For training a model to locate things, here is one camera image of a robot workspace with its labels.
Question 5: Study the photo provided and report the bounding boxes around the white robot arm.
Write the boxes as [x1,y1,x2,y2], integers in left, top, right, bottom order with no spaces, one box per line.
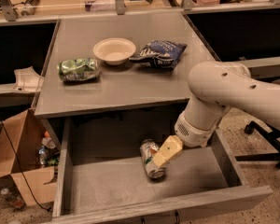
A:
[153,61,280,167]

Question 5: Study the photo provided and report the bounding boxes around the grey open drawer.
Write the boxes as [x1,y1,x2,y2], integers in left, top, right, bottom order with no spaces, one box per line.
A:
[53,105,272,224]

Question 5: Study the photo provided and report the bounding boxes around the grey counter cabinet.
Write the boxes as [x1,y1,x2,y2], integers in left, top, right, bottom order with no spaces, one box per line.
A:
[31,11,241,142]

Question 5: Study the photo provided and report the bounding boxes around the grey bracket left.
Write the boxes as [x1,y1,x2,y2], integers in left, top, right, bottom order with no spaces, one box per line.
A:
[13,66,44,92]

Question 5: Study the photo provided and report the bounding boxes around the green chip bag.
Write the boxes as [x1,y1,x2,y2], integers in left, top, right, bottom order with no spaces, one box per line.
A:
[58,58,100,82]

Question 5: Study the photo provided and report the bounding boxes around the plastic bottle on floor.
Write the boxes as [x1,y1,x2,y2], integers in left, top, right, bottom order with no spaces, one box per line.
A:
[0,188,25,210]

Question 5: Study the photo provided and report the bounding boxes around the white paper bowl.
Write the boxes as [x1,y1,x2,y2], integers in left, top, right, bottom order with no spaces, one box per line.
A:
[93,38,136,65]

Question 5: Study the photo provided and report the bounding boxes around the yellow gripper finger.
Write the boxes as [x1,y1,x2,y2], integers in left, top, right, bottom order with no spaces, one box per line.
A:
[153,135,183,168]

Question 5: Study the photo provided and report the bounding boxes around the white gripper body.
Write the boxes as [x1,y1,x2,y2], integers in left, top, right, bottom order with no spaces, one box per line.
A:
[175,112,217,147]

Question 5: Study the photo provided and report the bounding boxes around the black office chair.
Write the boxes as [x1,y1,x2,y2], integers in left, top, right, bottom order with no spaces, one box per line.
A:
[236,121,280,169]

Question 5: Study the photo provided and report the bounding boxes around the brown cardboard box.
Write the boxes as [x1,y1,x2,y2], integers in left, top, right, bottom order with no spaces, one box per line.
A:
[0,109,57,206]

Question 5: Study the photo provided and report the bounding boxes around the blue chip bag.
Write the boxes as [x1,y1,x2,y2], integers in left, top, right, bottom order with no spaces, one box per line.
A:
[129,40,188,69]

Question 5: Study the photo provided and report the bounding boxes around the bottles in cardboard box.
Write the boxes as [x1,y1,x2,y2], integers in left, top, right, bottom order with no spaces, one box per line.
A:
[37,132,60,168]

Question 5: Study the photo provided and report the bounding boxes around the black cable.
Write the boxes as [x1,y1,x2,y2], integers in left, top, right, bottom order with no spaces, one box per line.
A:
[0,98,53,213]

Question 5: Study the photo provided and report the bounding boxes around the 7up soda can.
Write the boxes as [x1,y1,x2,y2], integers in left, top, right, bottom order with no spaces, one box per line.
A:
[139,139,167,179]

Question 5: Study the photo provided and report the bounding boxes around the grey metal post left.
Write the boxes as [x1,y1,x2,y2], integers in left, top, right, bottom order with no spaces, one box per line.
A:
[0,0,18,21]

